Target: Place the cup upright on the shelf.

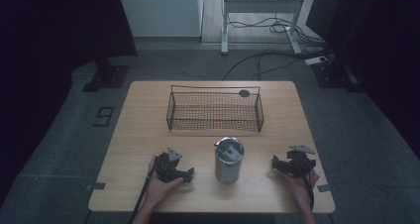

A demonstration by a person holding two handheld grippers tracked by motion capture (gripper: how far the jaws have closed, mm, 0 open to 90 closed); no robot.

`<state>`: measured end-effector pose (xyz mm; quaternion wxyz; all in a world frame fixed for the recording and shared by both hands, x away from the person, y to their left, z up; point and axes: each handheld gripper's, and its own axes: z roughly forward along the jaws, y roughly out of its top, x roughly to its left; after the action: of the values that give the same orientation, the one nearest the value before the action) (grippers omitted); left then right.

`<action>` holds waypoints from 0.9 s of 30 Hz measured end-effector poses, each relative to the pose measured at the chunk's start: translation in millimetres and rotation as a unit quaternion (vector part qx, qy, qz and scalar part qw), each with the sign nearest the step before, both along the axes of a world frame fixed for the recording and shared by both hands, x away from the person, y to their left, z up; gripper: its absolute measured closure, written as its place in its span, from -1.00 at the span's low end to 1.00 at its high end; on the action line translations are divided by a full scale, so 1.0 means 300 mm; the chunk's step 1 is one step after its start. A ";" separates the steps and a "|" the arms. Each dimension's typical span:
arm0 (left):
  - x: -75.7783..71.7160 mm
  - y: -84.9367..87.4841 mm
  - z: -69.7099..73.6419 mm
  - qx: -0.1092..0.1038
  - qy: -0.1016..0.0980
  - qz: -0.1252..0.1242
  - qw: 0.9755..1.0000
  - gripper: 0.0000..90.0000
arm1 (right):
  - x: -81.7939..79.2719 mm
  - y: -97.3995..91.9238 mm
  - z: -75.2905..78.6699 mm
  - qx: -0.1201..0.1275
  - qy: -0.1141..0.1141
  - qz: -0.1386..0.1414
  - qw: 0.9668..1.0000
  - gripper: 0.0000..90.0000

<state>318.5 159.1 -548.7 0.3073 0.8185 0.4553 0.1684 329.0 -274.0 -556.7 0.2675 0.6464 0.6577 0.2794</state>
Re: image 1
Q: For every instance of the black round table disc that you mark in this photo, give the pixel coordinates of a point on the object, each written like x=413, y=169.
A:
x=244, y=93

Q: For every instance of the grey tape piece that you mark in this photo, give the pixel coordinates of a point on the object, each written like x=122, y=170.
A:
x=324, y=188
x=96, y=186

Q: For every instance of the black stand base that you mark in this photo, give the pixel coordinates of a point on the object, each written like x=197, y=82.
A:
x=107, y=77
x=336, y=77

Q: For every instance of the person's right hand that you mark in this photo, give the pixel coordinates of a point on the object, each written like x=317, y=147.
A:
x=302, y=186

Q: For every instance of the white power strip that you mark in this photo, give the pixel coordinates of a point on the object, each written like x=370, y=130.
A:
x=316, y=60

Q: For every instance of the white cabinet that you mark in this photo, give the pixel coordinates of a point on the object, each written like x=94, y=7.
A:
x=161, y=11

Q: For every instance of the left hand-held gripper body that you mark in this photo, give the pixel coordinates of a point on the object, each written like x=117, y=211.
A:
x=166, y=168

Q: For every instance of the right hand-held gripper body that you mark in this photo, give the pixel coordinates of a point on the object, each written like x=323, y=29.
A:
x=298, y=163

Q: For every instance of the person's left hand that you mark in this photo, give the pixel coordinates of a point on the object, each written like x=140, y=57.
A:
x=158, y=189

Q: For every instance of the silver steel tumbler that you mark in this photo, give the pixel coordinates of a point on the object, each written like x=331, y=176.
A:
x=228, y=166

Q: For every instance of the white desk frame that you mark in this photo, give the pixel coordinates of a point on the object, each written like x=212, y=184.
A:
x=261, y=6

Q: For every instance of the dark curtain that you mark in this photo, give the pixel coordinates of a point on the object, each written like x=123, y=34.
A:
x=379, y=35
x=49, y=35

